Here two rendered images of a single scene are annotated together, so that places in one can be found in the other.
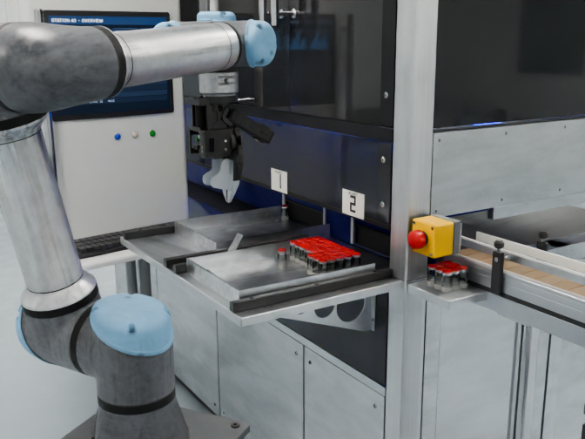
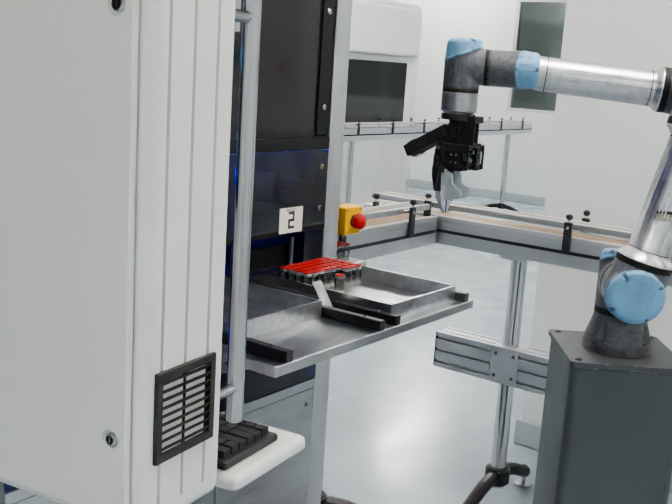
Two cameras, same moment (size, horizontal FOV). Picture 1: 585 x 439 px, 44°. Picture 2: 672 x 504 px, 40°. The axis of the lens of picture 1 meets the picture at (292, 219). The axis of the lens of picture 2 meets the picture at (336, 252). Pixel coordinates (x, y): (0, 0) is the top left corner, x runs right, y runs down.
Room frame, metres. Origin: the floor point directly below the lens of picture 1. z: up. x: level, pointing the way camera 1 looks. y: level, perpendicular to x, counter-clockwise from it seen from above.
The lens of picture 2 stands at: (2.37, 1.86, 1.37)
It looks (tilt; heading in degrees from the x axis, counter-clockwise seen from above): 11 degrees down; 248
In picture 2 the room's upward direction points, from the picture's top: 4 degrees clockwise
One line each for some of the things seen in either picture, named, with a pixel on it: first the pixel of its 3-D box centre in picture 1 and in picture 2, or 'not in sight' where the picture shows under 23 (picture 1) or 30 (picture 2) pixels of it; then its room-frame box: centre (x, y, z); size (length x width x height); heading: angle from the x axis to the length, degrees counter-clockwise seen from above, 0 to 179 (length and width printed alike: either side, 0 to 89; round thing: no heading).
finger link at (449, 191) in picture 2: (216, 178); (449, 192); (1.42, 0.15, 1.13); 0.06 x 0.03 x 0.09; 122
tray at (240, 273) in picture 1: (279, 267); (359, 287); (1.55, 0.03, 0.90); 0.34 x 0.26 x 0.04; 121
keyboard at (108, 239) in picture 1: (132, 237); (147, 416); (2.11, 0.48, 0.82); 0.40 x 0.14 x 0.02; 129
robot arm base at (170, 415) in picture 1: (138, 416); (618, 327); (1.00, 0.24, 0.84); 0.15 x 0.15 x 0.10
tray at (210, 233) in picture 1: (251, 228); (215, 302); (1.90, 0.11, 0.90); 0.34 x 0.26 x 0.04; 122
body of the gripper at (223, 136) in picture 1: (216, 126); (458, 142); (1.40, 0.15, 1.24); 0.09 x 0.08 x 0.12; 122
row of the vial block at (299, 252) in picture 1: (312, 259); (328, 277); (1.60, -0.04, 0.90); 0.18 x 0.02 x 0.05; 31
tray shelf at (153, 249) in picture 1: (259, 257); (295, 308); (1.72, 0.08, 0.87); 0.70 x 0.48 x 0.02; 32
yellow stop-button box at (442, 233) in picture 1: (434, 236); (343, 218); (1.47, -0.30, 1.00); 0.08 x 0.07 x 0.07; 122
